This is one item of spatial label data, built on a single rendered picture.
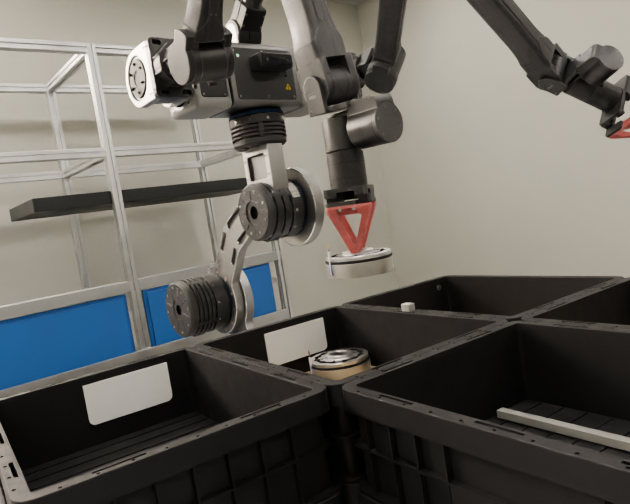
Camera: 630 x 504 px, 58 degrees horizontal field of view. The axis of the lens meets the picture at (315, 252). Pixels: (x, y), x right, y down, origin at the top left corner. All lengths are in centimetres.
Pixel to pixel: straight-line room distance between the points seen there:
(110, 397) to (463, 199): 380
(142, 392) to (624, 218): 338
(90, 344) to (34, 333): 23
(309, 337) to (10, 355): 174
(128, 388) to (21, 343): 170
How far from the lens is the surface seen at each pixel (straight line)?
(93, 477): 52
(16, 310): 258
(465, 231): 449
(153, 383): 93
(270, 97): 140
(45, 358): 262
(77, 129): 365
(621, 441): 67
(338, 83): 86
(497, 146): 428
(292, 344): 102
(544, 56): 132
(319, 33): 87
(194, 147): 292
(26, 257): 348
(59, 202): 266
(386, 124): 81
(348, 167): 85
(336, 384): 61
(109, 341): 269
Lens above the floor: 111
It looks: 4 degrees down
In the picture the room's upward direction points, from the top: 9 degrees counter-clockwise
